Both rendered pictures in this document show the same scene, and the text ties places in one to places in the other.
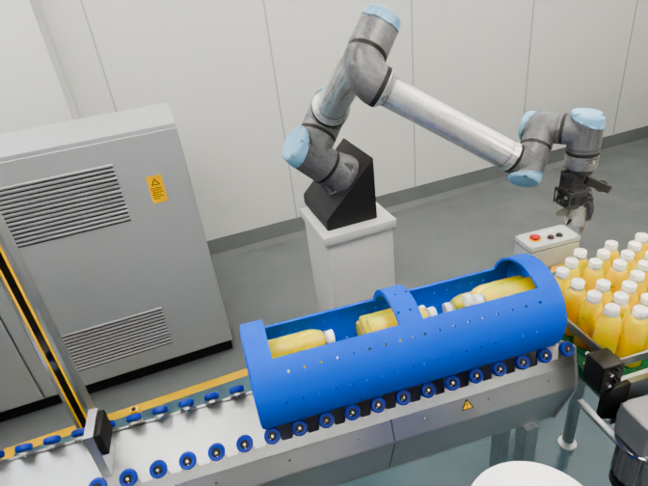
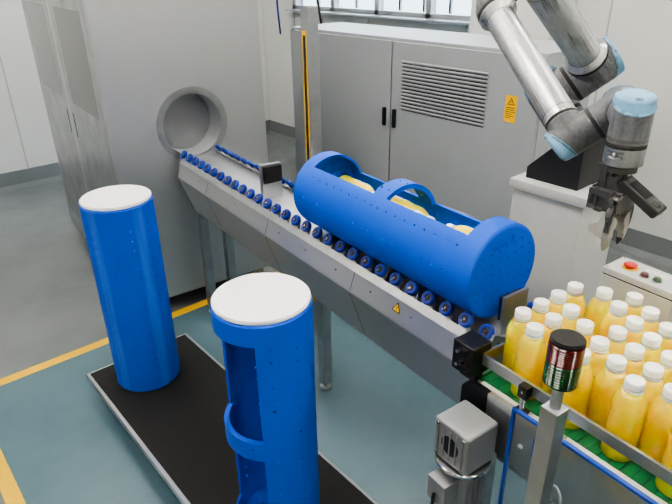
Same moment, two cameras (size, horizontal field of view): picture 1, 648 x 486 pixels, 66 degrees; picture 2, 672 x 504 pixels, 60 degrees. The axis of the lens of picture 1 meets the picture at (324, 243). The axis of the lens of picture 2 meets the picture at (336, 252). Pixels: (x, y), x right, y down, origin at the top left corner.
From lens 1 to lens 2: 175 cm
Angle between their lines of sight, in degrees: 58
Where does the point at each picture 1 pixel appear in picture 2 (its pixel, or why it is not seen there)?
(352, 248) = (535, 205)
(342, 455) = (324, 272)
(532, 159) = (562, 125)
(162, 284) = (482, 197)
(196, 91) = not seen: outside the picture
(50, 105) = (537, 27)
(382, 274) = (558, 255)
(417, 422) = (365, 290)
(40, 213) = (434, 92)
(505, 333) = (419, 249)
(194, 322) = not seen: hidden behind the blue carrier
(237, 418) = not seen: hidden behind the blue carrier
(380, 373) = (344, 216)
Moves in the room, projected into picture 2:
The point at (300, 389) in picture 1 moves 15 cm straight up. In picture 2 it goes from (310, 192) to (309, 151)
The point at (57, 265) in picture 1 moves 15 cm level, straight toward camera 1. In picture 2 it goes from (428, 138) to (417, 144)
